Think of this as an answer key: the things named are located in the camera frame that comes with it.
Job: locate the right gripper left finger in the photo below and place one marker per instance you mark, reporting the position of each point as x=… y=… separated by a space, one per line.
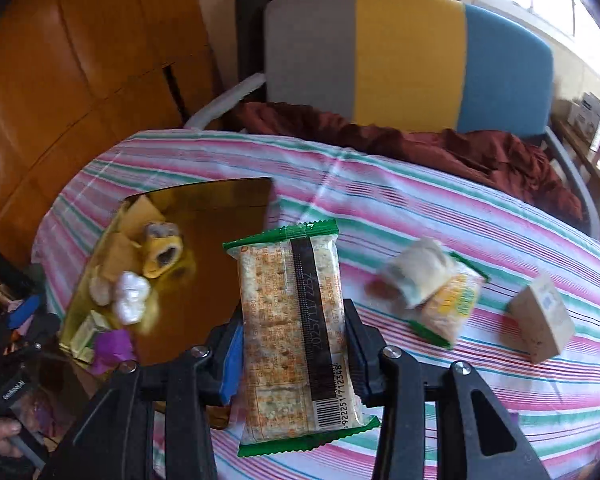
x=226 y=343

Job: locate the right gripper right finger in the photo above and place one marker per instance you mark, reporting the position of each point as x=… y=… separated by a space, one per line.
x=364 y=343

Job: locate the cracker packet green ends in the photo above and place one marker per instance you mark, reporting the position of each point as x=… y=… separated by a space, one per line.
x=298 y=389

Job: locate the clear plastic bag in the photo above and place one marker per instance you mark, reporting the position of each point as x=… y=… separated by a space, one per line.
x=131 y=292

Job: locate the person left hand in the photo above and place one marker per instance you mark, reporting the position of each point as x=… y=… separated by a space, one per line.
x=9 y=428

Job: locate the gold tin box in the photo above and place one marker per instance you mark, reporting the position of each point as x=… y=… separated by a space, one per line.
x=201 y=290

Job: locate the yellow label packet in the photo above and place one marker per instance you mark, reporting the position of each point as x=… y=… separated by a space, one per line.
x=83 y=341

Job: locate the beige cardboard box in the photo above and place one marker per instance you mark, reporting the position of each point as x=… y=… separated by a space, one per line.
x=543 y=319

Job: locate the dark red blanket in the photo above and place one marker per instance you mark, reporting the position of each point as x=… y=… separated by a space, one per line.
x=489 y=157

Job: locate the white box on desk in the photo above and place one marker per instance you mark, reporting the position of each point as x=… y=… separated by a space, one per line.
x=584 y=115

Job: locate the wooden wardrobe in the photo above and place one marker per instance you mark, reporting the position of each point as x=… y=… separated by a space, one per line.
x=77 y=77

